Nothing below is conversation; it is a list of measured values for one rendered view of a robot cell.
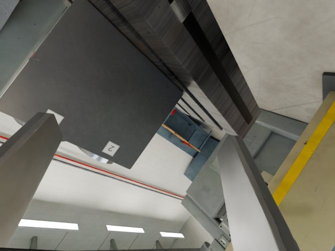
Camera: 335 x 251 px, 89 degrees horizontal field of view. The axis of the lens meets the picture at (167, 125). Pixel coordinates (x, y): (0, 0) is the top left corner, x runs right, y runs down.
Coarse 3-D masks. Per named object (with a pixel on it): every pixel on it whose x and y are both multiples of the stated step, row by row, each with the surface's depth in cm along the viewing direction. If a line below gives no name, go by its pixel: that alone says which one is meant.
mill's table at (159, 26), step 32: (64, 0) 29; (96, 0) 22; (128, 0) 17; (160, 0) 18; (192, 0) 20; (128, 32) 24; (160, 32) 20; (192, 32) 22; (160, 64) 28; (192, 64) 24; (224, 64) 27; (192, 96) 34; (224, 96) 30; (224, 128) 40
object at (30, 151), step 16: (32, 128) 8; (48, 128) 9; (16, 144) 7; (32, 144) 8; (48, 144) 9; (0, 160) 6; (16, 160) 7; (32, 160) 8; (48, 160) 9; (0, 176) 6; (16, 176) 7; (32, 176) 8; (0, 192) 6; (16, 192) 7; (32, 192) 8; (0, 208) 6; (16, 208) 7; (0, 224) 7; (16, 224) 7; (0, 240) 7
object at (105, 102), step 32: (64, 32) 23; (96, 32) 24; (32, 64) 22; (64, 64) 24; (96, 64) 25; (128, 64) 28; (32, 96) 23; (64, 96) 25; (96, 96) 27; (128, 96) 29; (160, 96) 32; (64, 128) 26; (96, 128) 28; (128, 128) 31; (128, 160) 33
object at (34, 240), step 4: (32, 240) 459; (36, 240) 462; (112, 240) 632; (32, 244) 449; (36, 244) 453; (112, 244) 621; (156, 244) 799; (160, 244) 794; (32, 248) 439; (36, 248) 445; (112, 248) 612; (116, 248) 610; (160, 248) 776
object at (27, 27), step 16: (32, 0) 47; (48, 0) 48; (16, 16) 46; (32, 16) 48; (48, 16) 50; (0, 32) 45; (16, 32) 47; (32, 32) 49; (48, 32) 58; (0, 48) 46; (16, 48) 48; (32, 48) 51; (0, 64) 48; (16, 64) 50; (0, 80) 49; (0, 96) 82
